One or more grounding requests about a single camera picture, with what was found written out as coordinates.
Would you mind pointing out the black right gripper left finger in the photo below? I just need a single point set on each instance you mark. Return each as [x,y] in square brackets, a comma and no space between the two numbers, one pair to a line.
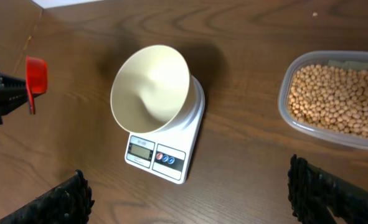
[69,202]

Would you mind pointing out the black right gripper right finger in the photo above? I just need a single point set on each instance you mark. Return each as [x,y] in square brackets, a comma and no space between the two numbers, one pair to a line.
[316,196]

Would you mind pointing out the red measuring scoop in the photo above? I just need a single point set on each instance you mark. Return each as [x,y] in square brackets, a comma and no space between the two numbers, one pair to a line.
[36,80]

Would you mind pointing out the white digital kitchen scale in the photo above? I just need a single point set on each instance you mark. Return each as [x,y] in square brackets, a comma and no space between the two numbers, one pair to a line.
[167,154]

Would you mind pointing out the cream bowl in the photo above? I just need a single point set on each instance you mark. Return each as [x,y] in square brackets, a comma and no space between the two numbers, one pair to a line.
[153,90]

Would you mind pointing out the clear plastic bean container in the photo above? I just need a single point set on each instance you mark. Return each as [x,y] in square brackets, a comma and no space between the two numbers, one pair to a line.
[325,94]

